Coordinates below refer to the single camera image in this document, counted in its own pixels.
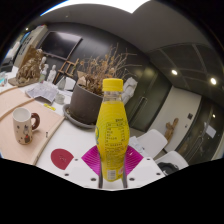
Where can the grey round pot saucer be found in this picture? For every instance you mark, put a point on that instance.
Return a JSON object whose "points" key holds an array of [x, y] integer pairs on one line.
{"points": [[71, 120]]}

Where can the ceiling spot lights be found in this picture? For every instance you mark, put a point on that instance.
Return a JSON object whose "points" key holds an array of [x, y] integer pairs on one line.
{"points": [[174, 72]]}

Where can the wooden easel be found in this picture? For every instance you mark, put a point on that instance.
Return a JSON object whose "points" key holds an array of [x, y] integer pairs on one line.
{"points": [[68, 68]]}

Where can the yellow marker pen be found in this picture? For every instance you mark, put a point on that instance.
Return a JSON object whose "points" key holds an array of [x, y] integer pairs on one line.
{"points": [[49, 107]]}

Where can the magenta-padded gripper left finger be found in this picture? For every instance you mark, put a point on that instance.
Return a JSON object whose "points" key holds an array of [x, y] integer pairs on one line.
{"points": [[80, 171]]}

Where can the dark double door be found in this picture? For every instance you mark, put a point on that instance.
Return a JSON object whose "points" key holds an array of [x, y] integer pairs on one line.
{"points": [[150, 96]]}

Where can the white cabinet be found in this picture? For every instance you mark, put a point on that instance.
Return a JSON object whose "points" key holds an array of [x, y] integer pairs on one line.
{"points": [[30, 41]]}

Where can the wooden figure sculpture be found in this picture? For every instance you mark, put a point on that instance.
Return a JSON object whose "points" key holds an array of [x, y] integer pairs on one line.
{"points": [[170, 130]]}

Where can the black wall screen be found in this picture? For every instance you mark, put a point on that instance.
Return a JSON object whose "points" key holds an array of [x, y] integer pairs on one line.
{"points": [[60, 45]]}

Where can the flat round red coaster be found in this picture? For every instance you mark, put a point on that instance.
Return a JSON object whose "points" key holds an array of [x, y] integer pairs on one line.
{"points": [[61, 159]]}

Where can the light wooden drawing board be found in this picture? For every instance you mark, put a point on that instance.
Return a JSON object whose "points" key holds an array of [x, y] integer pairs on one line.
{"points": [[40, 130]]}

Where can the brown carved wooden sculpture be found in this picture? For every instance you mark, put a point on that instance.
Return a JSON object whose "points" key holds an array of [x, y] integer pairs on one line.
{"points": [[30, 68]]}

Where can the papers stack on chair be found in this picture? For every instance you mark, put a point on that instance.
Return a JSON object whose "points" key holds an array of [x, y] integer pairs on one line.
{"points": [[137, 145]]}

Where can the yellow drink bottle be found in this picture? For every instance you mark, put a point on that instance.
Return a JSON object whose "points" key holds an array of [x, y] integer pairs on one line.
{"points": [[112, 133]]}

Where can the long ceiling light strip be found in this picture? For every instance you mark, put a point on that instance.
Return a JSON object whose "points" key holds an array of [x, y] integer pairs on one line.
{"points": [[110, 4]]}

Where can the tall white plaster statue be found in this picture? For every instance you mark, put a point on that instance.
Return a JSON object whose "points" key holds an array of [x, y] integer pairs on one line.
{"points": [[130, 88]]}

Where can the dried plant in grey pot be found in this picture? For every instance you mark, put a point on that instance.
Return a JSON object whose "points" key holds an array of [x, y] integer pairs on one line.
{"points": [[83, 105]]}

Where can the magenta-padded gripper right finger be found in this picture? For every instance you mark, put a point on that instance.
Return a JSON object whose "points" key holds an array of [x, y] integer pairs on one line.
{"points": [[145, 171]]}

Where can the white chair with papers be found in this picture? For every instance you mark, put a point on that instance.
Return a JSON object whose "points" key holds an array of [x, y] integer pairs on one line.
{"points": [[153, 141]]}

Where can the printed paper sheets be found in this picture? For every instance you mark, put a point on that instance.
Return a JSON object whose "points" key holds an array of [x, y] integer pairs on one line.
{"points": [[43, 90]]}

